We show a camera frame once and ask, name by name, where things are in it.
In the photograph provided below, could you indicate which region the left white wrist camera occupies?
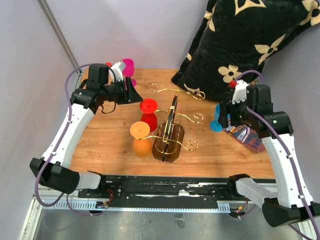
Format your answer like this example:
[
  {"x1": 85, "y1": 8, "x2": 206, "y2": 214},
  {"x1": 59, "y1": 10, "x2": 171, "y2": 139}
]
[{"x1": 105, "y1": 61, "x2": 126, "y2": 83}]

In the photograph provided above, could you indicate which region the gold wire glass rack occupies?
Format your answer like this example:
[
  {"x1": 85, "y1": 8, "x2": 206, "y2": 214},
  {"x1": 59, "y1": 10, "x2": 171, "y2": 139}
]
[{"x1": 150, "y1": 83, "x2": 204, "y2": 163}]

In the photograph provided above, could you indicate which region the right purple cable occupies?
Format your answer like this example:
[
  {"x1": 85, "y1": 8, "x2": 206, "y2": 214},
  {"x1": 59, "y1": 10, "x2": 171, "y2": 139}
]
[{"x1": 229, "y1": 69, "x2": 320, "y2": 240}]

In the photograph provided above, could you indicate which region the red wine glass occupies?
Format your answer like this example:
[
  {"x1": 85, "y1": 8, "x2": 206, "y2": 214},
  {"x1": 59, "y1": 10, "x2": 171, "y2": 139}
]
[{"x1": 139, "y1": 98, "x2": 158, "y2": 132}]

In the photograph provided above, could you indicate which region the pink wine glass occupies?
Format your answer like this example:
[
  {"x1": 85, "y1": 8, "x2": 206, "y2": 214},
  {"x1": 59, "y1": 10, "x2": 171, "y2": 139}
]
[{"x1": 122, "y1": 58, "x2": 135, "y2": 78}]

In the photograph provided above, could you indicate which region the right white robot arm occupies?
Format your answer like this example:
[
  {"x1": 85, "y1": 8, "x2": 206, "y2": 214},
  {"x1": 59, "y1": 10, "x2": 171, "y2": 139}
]
[{"x1": 217, "y1": 80, "x2": 320, "y2": 227}]

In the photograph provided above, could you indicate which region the blue wine glass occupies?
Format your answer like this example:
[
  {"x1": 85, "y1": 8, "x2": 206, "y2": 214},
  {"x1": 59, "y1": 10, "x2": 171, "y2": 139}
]
[{"x1": 210, "y1": 103, "x2": 223, "y2": 133}]

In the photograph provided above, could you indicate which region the printed cloth bag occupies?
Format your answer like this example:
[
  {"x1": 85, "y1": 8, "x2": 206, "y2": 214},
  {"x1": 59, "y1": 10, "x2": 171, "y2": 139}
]
[{"x1": 223, "y1": 125, "x2": 265, "y2": 153}]

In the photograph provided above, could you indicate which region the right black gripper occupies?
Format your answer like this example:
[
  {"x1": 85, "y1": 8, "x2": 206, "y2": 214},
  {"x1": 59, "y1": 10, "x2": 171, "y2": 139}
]
[{"x1": 217, "y1": 94, "x2": 255, "y2": 128}]

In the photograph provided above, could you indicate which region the black floral blanket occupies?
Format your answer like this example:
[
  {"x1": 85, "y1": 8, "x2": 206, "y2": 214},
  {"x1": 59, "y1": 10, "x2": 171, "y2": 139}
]
[{"x1": 171, "y1": 0, "x2": 320, "y2": 102}]

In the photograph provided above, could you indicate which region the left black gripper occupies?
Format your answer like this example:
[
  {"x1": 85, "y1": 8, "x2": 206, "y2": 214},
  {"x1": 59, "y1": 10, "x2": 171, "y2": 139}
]
[{"x1": 101, "y1": 76, "x2": 144, "y2": 105}]

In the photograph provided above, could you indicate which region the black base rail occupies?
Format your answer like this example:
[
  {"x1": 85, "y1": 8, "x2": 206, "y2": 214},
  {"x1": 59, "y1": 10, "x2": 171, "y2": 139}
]
[{"x1": 78, "y1": 175, "x2": 248, "y2": 213}]

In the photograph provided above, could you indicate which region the aluminium corner post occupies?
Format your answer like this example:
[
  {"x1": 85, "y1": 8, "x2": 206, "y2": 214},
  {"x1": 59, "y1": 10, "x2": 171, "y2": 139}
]
[{"x1": 36, "y1": 0, "x2": 83, "y2": 76}]

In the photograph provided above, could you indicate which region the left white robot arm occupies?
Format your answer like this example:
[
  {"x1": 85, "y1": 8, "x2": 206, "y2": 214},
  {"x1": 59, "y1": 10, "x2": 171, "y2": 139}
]
[{"x1": 29, "y1": 61, "x2": 143, "y2": 198}]

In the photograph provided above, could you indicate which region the orange wine glass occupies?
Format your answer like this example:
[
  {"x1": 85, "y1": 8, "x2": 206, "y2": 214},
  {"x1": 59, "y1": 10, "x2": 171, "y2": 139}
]
[{"x1": 129, "y1": 121, "x2": 152, "y2": 158}]

